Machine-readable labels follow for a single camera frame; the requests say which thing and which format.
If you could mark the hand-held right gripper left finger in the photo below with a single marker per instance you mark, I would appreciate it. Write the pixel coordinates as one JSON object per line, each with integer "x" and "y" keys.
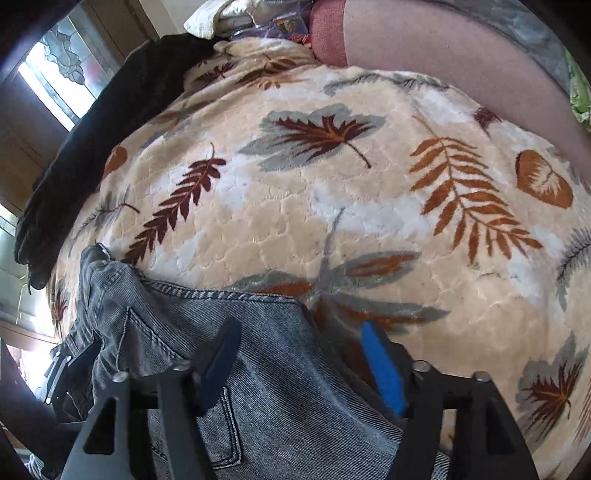
{"x": 216, "y": 371}

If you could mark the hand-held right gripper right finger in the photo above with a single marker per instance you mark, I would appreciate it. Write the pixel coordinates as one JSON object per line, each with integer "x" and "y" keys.
{"x": 383, "y": 369}

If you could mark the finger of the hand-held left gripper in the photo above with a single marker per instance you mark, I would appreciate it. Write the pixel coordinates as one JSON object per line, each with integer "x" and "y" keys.
{"x": 62, "y": 374}

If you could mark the grey denim pants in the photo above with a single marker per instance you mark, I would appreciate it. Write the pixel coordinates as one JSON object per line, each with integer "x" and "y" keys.
{"x": 281, "y": 369}

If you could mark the leaf print fleece blanket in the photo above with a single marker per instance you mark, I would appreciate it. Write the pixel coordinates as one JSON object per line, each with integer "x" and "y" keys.
{"x": 323, "y": 207}

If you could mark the black garment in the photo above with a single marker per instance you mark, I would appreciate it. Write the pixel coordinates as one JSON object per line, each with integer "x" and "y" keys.
{"x": 92, "y": 138}

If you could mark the stained glass wooden window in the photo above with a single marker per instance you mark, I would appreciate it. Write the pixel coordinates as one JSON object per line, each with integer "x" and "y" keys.
{"x": 60, "y": 60}

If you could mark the pink bed sheet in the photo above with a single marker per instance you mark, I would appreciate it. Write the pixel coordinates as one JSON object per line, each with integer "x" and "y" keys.
{"x": 438, "y": 50}

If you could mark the dark pink cloth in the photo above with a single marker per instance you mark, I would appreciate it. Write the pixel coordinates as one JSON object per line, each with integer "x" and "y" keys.
{"x": 328, "y": 32}

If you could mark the green printed quilt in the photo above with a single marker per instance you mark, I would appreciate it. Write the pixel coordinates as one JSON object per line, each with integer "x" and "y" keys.
{"x": 579, "y": 87}

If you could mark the printed plastic bag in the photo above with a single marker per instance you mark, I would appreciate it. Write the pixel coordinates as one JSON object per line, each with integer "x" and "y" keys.
{"x": 277, "y": 25}

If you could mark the white cloth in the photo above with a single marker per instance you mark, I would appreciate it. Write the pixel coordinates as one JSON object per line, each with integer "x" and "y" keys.
{"x": 207, "y": 18}

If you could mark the grey quilt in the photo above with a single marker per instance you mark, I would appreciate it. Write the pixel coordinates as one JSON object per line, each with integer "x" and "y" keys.
{"x": 521, "y": 27}

